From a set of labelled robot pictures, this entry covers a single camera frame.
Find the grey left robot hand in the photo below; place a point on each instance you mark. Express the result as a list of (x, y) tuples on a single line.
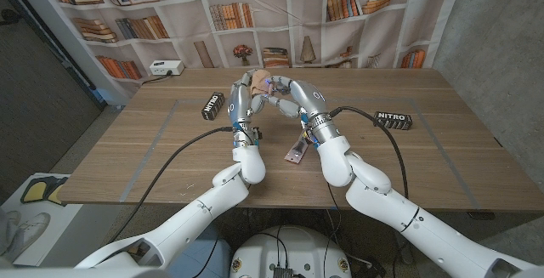
[(238, 103)]

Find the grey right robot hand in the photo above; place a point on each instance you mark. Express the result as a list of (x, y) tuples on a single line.
[(310, 97)]

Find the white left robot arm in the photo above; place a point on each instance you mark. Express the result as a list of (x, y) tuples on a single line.
[(191, 222)]

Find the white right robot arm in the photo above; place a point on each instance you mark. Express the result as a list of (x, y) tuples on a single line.
[(382, 201)]

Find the pink flat blister package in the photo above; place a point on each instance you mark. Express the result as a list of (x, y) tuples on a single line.
[(295, 154)]

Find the black Nitro box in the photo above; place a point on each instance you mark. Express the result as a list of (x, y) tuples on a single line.
[(393, 120), (213, 106)]

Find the printed bookshelf backdrop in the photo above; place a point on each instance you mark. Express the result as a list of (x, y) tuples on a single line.
[(272, 35)]

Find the white power outlet box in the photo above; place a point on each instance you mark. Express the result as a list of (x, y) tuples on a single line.
[(166, 67)]

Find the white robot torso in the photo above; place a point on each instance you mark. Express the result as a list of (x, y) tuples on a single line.
[(293, 252)]

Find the black floor device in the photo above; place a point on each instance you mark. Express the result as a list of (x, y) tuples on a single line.
[(367, 268)]

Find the grey metal table leg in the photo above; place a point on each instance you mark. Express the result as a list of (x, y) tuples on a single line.
[(407, 254)]

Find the dark grey door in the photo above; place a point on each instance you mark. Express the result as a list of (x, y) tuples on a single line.
[(38, 99)]

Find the white floor board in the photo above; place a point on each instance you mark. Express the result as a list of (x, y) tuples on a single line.
[(59, 227)]

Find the grey trouser leg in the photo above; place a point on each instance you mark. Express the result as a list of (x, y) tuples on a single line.
[(8, 248)]

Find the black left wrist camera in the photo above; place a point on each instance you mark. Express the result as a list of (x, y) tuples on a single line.
[(256, 133)]

